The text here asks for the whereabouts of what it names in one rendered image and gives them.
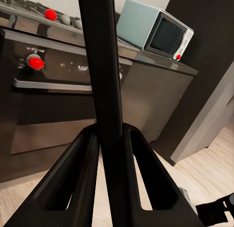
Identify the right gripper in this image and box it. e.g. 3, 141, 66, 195
195, 204, 215, 227

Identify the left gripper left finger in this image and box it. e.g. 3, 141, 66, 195
4, 123, 100, 227

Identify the poster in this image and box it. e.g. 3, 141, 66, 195
78, 0, 126, 227

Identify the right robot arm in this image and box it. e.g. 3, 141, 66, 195
178, 186, 234, 227

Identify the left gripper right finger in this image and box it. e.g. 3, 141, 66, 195
122, 123, 205, 227

